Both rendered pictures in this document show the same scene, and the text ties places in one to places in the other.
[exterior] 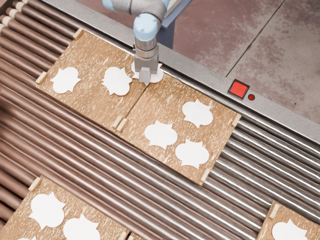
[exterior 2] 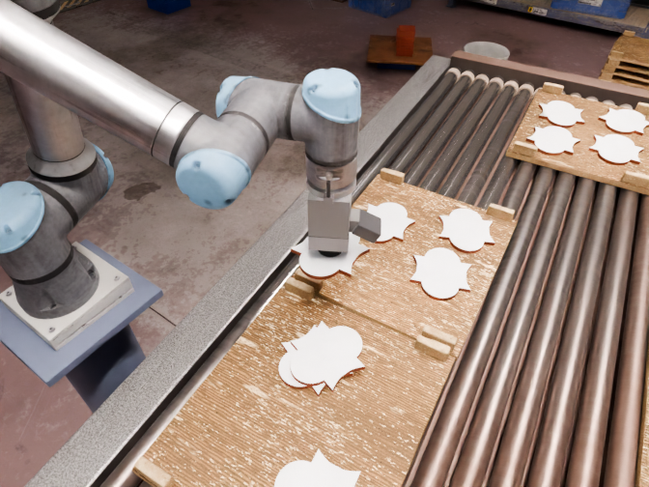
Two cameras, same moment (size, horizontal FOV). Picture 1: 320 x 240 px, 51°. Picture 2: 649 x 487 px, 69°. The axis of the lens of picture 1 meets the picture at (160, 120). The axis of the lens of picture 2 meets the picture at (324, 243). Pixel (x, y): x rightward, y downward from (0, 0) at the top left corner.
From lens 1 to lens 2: 1.09 m
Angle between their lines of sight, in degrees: 49
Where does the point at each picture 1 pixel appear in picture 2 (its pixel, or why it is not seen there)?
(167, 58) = (254, 272)
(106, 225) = not seen: outside the picture
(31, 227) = not seen: outside the picture
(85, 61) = (254, 446)
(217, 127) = (407, 199)
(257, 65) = (176, 288)
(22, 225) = not seen: outside the picture
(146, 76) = (369, 217)
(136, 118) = (411, 315)
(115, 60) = (256, 367)
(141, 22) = (332, 82)
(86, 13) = (67, 470)
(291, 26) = (117, 241)
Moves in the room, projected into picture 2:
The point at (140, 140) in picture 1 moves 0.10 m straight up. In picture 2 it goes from (460, 307) to (471, 272)
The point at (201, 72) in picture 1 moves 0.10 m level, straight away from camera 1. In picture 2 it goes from (290, 222) to (249, 215)
